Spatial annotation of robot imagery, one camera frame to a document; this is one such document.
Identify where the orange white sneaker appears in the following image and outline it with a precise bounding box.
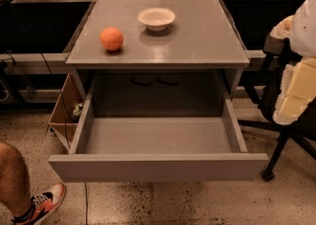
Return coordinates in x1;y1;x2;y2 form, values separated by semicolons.
12;183;66;225

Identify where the white bowl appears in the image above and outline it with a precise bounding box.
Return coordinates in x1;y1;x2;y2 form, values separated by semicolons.
137;8;176;32

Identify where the black office chair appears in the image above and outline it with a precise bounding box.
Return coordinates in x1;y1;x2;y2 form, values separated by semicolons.
238;34;316;182

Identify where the grey cabinet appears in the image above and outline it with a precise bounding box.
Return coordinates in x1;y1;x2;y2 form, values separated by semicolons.
67;0;249;101

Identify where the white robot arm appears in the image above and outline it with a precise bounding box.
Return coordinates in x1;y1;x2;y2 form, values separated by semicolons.
270;0;316;125

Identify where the open grey top drawer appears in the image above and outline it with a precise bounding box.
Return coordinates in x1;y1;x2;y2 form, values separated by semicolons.
48;73;268;182

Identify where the orange fruit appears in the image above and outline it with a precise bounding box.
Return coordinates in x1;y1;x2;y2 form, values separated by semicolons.
100;28;123;51

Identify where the person's bare leg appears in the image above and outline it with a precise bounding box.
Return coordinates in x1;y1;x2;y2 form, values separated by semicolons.
0;142;31;217

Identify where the cardboard box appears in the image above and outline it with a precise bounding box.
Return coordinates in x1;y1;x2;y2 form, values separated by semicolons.
48;74;83;150

